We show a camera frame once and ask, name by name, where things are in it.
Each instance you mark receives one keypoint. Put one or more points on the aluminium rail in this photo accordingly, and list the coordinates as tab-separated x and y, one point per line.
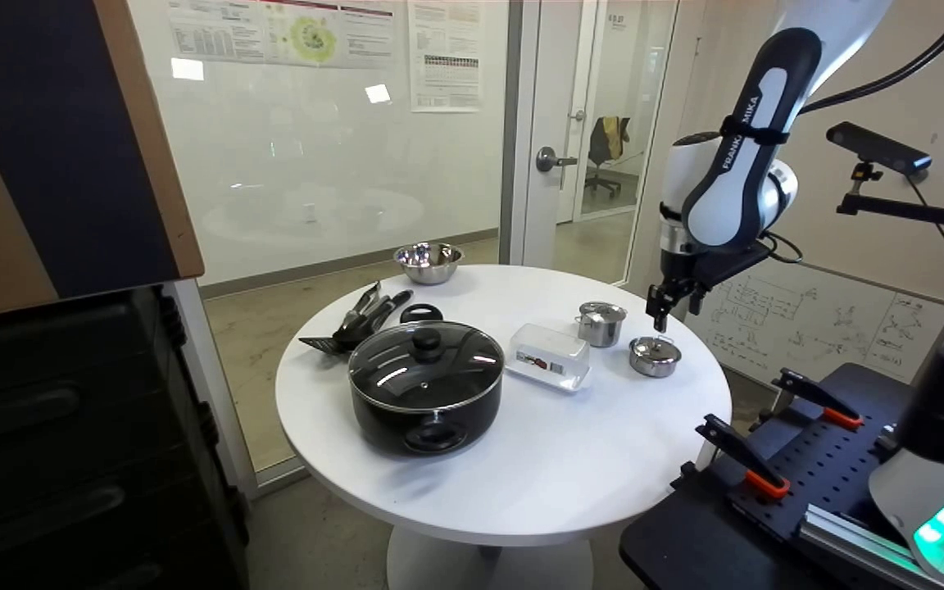
854	541

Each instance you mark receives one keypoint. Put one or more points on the white plastic container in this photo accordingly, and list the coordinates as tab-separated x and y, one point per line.
544	359

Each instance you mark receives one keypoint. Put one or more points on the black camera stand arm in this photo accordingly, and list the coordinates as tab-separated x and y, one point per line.
908	207

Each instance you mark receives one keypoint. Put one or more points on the steel mixing bowl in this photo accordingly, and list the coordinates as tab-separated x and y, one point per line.
428	263

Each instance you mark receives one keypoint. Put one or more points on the white paper notice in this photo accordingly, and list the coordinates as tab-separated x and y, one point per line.
447	68

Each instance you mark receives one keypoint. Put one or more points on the tall steel pot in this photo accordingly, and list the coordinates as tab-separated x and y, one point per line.
602	326

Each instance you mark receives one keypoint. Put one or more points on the glass lid with black knob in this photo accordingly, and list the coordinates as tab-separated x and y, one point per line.
423	364

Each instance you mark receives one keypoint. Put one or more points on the black stereo camera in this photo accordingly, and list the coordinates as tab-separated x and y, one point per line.
879	147

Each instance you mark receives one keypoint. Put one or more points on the black storage case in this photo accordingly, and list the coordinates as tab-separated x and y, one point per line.
67	461

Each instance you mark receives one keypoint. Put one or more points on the large black cooking pot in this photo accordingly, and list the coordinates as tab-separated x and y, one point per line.
423	420

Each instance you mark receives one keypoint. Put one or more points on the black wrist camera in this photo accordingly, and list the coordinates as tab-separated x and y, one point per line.
736	260

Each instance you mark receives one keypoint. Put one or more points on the wide wall poster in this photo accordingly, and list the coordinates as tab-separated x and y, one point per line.
242	34

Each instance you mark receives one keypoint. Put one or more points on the whiteboard with drawings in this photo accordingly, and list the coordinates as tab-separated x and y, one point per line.
821	329

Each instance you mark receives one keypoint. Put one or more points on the black kitchen tongs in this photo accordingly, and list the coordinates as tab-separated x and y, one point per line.
341	329

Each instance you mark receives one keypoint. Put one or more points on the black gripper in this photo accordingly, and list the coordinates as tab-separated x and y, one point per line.
686	278

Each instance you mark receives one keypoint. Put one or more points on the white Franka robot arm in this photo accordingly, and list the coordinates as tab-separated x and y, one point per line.
736	186

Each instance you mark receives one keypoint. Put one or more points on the short steel pot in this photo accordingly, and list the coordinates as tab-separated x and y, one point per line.
654	370

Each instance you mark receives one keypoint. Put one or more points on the black office chair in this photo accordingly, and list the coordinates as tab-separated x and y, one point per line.
608	142

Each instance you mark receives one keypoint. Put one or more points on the black perforated robot table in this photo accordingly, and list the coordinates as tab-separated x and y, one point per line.
711	545

